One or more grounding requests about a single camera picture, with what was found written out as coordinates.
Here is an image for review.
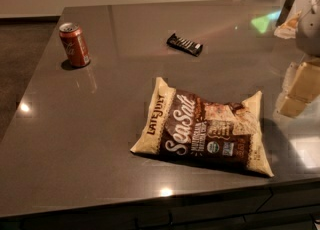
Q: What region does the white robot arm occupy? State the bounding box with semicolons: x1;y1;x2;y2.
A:
274;0;320;118

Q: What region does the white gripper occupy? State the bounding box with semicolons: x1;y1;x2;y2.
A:
274;4;320;117

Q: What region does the brown chip bag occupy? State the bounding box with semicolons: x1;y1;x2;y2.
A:
131;77;273;177

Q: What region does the dark upright panel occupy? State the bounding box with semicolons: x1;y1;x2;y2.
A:
276;0;297;26

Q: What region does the black candy bar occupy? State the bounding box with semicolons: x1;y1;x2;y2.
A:
167;33;203;57

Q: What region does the red coke can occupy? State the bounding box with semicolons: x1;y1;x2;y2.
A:
59;22;90;68

